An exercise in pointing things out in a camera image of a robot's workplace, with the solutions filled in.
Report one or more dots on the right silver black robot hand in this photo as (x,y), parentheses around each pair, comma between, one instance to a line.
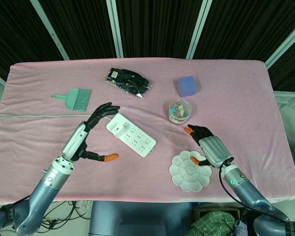
(215,150)

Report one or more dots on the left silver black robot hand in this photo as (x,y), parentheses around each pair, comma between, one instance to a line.
(75,140)

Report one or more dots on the white plug adapter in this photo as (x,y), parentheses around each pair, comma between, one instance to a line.
(117,129)

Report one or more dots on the white power strip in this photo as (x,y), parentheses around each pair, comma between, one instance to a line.
(135,140)

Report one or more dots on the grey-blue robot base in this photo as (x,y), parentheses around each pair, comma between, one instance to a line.
(137,218)

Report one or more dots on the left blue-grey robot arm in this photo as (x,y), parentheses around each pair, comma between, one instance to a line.
(49,186)

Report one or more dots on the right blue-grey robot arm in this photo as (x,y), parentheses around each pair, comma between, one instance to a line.
(245,186)

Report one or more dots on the white flower-shaped palette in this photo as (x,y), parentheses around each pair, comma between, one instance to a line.
(186,177)

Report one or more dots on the teal mini brush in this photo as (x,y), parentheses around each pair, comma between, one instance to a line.
(76,99)

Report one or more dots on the pink table cloth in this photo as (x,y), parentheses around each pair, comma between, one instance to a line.
(236,110)

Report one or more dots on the clear jar of coloured clips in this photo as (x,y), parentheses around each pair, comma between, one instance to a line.
(180,111)

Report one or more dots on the blue foam cube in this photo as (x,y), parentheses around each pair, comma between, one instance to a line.
(186,86)

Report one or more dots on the green checkered cloth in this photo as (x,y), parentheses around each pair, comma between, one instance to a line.
(211,223)

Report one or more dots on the black gloves in plastic bag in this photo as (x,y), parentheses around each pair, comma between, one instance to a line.
(127,82)

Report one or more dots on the white partition post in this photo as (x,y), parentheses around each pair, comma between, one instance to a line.
(51,32)
(199,29)
(115,29)
(282,44)

